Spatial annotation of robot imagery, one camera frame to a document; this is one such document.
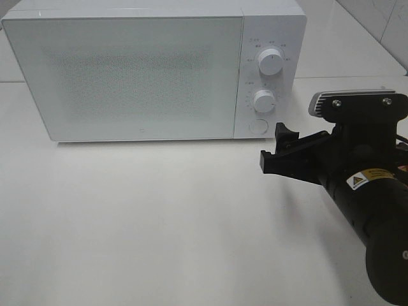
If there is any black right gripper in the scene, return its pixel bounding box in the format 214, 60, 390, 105
259, 122, 398, 194

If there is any round white door button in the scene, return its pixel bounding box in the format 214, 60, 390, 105
249, 119, 268, 135

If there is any white microwave door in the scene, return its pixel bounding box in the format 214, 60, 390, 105
3, 17, 242, 142

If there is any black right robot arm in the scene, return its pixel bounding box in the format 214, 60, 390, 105
260, 123, 407, 305

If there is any lower white microwave knob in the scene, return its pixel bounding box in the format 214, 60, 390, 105
253, 90, 276, 113

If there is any white microwave knob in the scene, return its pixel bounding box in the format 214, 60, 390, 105
253, 90, 276, 113
257, 47, 284, 76

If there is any upper white microwave knob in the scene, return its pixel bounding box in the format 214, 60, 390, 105
257, 47, 284, 76

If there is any white microwave oven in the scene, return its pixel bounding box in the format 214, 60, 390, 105
1, 1, 307, 142

